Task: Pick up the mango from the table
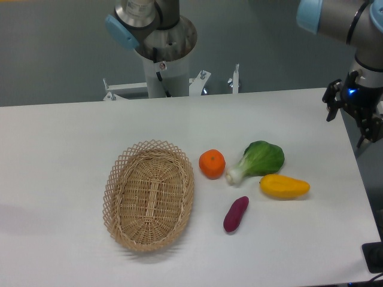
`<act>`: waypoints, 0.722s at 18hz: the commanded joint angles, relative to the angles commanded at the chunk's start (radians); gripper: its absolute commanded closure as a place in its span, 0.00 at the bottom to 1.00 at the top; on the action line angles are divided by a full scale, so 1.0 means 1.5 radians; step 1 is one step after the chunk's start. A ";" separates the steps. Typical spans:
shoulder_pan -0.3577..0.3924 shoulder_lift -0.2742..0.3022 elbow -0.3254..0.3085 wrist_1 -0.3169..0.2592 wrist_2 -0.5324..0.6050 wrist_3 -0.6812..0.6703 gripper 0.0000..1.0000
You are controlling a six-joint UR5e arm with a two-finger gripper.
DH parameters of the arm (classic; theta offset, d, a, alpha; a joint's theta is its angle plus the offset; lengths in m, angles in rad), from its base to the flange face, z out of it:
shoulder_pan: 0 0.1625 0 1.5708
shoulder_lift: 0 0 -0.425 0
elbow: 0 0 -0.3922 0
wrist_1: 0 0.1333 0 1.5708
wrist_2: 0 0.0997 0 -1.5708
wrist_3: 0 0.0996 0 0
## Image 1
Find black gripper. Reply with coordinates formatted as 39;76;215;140
322;70;382;148

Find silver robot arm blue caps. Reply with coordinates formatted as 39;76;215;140
105;1;382;142

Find yellow mango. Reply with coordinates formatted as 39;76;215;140
259;174;311;199

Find green bok choy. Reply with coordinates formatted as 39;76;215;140
225;141;285;185

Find black device at table edge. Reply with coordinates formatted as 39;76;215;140
361;242;382;274

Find orange tangerine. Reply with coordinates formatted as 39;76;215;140
199;149;226;179

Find purple sweet potato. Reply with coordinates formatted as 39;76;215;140
223;196;250;233

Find oval woven wicker basket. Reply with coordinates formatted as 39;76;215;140
102;140;194;252

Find white metal mounting frame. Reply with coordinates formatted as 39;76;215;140
103;63;241;101

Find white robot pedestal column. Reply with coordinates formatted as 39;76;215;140
141;57;189;99

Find black cable on pedestal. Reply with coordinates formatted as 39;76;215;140
152;47;172;98

